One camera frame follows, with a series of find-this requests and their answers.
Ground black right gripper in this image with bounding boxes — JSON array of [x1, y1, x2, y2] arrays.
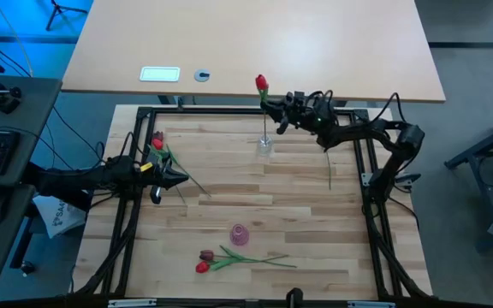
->
[[264, 90, 337, 135]]

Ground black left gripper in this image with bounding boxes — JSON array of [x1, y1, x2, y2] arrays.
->
[[137, 154, 191, 205]]

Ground red artificial tulip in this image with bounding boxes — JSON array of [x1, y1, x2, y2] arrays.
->
[[194, 254, 290, 275], [254, 74, 270, 145], [148, 138, 187, 204]]

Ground single green stem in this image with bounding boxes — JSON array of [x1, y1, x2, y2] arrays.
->
[[325, 149, 333, 192]]

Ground small clear glass vase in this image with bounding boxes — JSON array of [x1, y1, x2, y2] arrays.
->
[[256, 133, 275, 157]]

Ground pink ribbed glass vase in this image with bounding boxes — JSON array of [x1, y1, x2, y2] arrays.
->
[[229, 223, 250, 247]]

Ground light wood desk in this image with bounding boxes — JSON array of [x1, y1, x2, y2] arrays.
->
[[61, 0, 447, 104]]

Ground white printed bag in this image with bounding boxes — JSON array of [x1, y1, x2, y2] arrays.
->
[[32, 194, 88, 240]]

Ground white rectangular desk plate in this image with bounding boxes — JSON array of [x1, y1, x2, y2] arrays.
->
[[139, 66, 181, 83]]

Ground dark grey side desk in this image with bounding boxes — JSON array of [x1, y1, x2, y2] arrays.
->
[[0, 74, 63, 293]]

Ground black desk clamp device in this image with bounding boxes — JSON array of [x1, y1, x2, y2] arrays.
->
[[0, 80, 23, 115]]

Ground black tripod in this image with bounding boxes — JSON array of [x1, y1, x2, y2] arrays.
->
[[45, 0, 89, 32]]

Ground dark metal cart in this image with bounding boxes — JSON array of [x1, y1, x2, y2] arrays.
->
[[443, 109, 493, 253]]

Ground black aluminium table frame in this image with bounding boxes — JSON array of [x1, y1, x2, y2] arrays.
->
[[73, 105, 434, 303]]

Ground black cable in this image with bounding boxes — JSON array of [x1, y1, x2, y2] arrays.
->
[[51, 105, 106, 166]]

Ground silver frame bracket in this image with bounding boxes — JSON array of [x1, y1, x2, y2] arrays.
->
[[347, 300, 396, 308], [107, 298, 157, 308]]

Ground black table-level camera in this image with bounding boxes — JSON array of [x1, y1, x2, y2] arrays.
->
[[285, 287, 304, 308]]

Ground pale yellow cable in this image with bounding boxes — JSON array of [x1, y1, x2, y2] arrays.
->
[[0, 0, 33, 78]]

